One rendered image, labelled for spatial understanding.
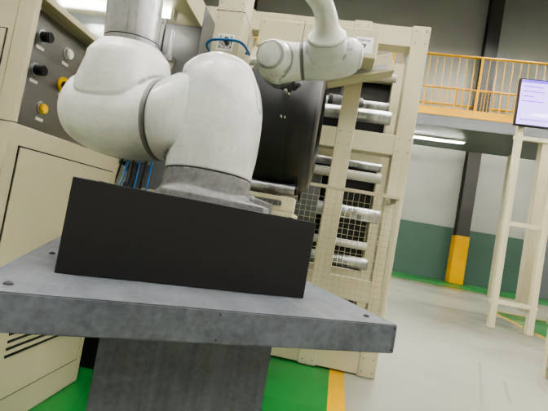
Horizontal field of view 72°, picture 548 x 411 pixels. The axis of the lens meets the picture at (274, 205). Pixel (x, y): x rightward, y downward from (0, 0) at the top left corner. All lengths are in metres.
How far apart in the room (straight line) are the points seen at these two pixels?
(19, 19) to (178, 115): 0.75
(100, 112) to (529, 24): 12.65
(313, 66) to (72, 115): 0.62
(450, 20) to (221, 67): 11.98
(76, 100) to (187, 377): 0.51
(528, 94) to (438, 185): 6.06
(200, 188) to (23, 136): 0.75
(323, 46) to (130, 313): 0.83
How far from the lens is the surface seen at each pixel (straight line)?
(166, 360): 0.60
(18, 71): 1.27
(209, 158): 0.62
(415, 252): 10.90
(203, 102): 0.64
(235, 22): 1.89
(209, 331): 0.46
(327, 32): 1.08
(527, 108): 5.33
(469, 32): 12.51
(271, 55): 1.06
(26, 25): 1.30
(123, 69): 0.75
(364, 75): 2.18
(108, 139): 0.75
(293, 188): 1.55
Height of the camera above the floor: 0.76
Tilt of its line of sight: 2 degrees up
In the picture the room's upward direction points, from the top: 10 degrees clockwise
